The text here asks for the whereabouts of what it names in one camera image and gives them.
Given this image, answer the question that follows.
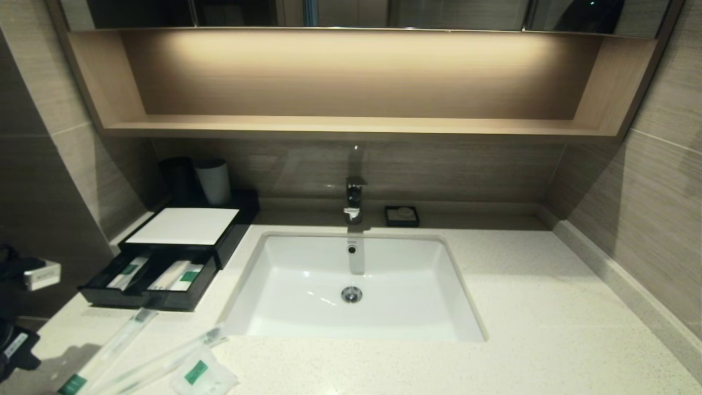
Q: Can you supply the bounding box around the grey plastic cup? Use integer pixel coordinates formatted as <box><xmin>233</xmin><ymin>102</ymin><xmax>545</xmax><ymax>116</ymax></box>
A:
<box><xmin>195</xmin><ymin>159</ymin><xmax>231</xmax><ymax>205</ymax></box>

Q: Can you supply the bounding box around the black amenity drawer box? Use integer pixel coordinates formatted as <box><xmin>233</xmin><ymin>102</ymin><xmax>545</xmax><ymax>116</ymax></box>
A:
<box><xmin>118</xmin><ymin>189</ymin><xmax>261</xmax><ymax>270</ymax></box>

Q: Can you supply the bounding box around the wrapped toothbrush green label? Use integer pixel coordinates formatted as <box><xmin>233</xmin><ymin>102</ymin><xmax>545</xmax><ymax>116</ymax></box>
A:
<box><xmin>56</xmin><ymin>308</ymin><xmax>160</xmax><ymax>395</ymax></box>

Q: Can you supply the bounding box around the narrow white packet green label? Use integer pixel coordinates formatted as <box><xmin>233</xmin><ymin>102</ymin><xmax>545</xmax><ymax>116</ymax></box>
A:
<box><xmin>107</xmin><ymin>255</ymin><xmax>150</xmax><ymax>291</ymax></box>

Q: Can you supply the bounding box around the plain white long packet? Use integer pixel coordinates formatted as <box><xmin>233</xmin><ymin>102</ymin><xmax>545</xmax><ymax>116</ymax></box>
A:
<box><xmin>147</xmin><ymin>261</ymin><xmax>190</xmax><ymax>291</ymax></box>

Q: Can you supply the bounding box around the small sachet green label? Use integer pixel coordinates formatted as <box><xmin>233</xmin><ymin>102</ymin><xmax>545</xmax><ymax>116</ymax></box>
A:
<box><xmin>169</xmin><ymin>348</ymin><xmax>239</xmax><ymax>395</ymax></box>

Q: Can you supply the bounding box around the flat white packet green label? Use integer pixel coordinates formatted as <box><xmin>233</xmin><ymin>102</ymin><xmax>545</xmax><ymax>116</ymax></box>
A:
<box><xmin>171</xmin><ymin>263</ymin><xmax>205</xmax><ymax>292</ymax></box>

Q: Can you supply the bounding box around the wrapped toothbrush clear sleeve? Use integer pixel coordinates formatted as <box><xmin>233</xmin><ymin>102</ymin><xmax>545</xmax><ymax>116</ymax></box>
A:
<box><xmin>93</xmin><ymin>326</ymin><xmax>230</xmax><ymax>395</ymax></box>

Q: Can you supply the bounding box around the black cup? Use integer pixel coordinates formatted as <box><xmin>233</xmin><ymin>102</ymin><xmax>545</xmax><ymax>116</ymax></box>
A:
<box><xmin>158</xmin><ymin>156</ymin><xmax>198</xmax><ymax>202</ymax></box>

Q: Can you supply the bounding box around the chrome faucet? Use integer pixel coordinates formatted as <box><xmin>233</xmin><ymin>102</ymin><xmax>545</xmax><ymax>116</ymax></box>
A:
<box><xmin>343</xmin><ymin>145</ymin><xmax>369</xmax><ymax>224</ymax></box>

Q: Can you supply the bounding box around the white sink basin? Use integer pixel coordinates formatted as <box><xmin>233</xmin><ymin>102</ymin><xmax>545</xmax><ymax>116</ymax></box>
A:
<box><xmin>222</xmin><ymin>230</ymin><xmax>488</xmax><ymax>343</ymax></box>

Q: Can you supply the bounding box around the black soap dish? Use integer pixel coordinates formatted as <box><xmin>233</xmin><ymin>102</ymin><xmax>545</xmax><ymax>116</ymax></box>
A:
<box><xmin>384</xmin><ymin>206</ymin><xmax>420</xmax><ymax>228</ymax></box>

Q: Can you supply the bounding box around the mirror cabinet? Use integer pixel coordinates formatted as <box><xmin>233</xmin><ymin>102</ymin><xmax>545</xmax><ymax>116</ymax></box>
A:
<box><xmin>60</xmin><ymin>0</ymin><xmax>672</xmax><ymax>33</ymax></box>

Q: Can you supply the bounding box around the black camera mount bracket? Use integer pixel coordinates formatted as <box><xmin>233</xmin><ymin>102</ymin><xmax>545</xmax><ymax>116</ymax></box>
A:
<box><xmin>0</xmin><ymin>244</ymin><xmax>46</xmax><ymax>280</ymax></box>

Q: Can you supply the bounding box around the wooden wall shelf niche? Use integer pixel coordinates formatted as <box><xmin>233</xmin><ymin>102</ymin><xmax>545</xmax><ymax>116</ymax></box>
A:
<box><xmin>48</xmin><ymin>27</ymin><xmax>681</xmax><ymax>142</ymax></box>

